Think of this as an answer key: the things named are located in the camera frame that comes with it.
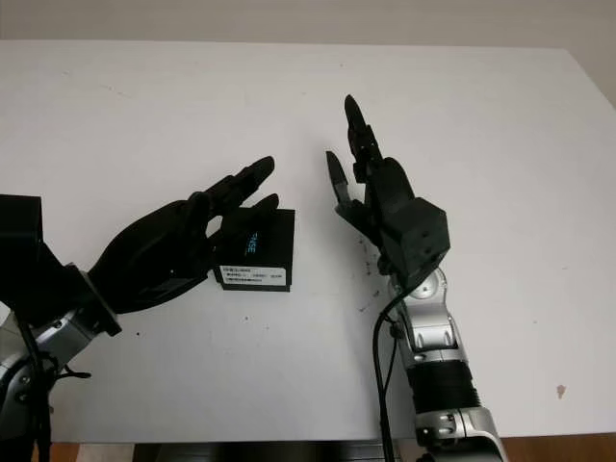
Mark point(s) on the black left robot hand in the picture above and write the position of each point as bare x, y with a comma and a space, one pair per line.
159, 250

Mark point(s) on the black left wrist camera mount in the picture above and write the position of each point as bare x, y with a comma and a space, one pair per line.
24, 250

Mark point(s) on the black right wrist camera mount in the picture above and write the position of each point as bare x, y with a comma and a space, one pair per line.
418, 236

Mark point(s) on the dark robot torso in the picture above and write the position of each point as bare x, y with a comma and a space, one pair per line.
264, 452

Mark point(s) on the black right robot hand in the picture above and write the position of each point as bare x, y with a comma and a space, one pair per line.
390, 192

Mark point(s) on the black printed box lid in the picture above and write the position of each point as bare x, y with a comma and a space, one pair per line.
269, 236

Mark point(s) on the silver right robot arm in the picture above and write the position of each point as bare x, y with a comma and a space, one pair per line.
438, 351

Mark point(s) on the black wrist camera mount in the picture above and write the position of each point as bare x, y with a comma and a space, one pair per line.
24, 250
418, 236

